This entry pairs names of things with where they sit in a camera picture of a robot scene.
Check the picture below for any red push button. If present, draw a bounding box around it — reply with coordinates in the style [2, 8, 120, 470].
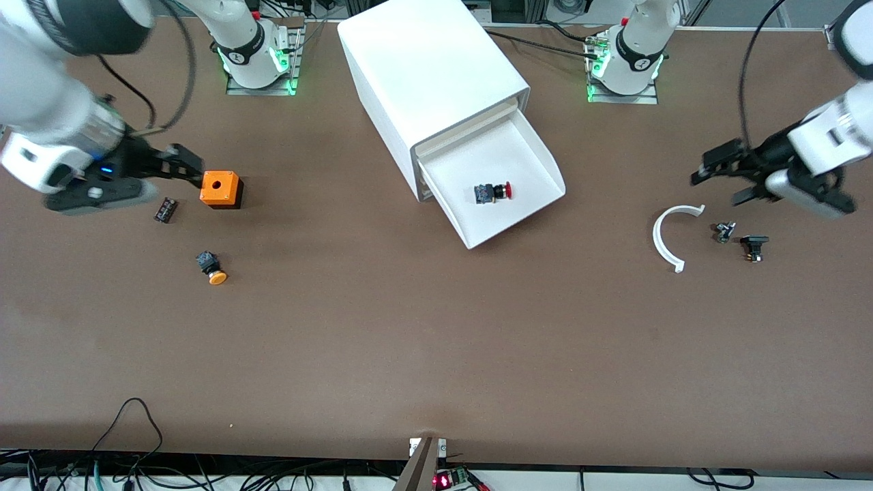
[475, 181, 513, 205]

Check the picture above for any orange push button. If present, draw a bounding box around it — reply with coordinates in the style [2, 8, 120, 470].
[196, 251, 228, 286]

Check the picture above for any orange box with hole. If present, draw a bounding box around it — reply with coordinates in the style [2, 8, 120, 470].
[199, 170, 244, 210]

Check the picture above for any circuit board with red light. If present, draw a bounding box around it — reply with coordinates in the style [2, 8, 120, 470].
[433, 467, 473, 490]

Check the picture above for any black switch part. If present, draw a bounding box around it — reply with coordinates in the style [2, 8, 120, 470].
[740, 235, 770, 264]

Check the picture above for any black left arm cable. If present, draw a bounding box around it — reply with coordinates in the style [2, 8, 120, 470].
[740, 0, 786, 149]

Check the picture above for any white curved plastic ring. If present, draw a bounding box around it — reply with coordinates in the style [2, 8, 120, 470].
[653, 204, 706, 273]

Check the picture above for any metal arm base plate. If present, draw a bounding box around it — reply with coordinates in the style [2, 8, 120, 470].
[226, 17, 305, 96]
[587, 31, 660, 105]

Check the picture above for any black cable on table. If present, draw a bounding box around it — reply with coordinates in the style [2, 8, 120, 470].
[486, 19, 604, 59]

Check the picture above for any black looped cable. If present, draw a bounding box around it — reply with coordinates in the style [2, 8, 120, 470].
[91, 398, 164, 456]

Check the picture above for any black cable bundle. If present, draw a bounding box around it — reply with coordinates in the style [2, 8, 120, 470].
[0, 447, 410, 491]

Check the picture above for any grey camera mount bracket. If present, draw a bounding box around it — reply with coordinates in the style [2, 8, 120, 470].
[392, 436, 448, 491]

